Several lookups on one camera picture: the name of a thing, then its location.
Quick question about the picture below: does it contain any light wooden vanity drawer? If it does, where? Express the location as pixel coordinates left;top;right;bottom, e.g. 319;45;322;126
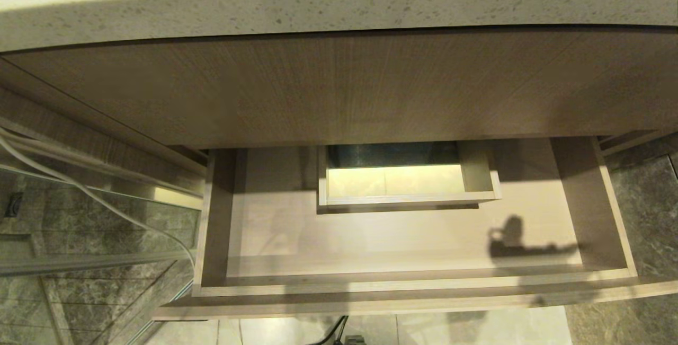
154;136;678;320

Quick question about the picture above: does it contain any light wooden vanity cabinet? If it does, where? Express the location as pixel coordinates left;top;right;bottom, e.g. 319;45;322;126
0;26;678;177

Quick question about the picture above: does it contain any aluminium glass door bar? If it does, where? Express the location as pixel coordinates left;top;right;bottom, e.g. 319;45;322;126
0;251;194;278

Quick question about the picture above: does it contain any clear glass shower panel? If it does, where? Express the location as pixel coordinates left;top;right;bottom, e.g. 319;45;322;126
0;167;203;345

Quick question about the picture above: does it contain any black cable near base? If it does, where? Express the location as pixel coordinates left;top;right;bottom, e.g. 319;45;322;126
310;316;350;345

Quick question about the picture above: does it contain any aluminium shower track rail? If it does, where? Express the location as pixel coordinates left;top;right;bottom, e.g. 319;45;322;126
0;117;206;211

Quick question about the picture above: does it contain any thin white cable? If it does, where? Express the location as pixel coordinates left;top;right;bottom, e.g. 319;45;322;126
0;132;198;271

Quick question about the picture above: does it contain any chrome floor rail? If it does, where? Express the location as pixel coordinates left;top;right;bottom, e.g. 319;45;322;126
126;281;194;345

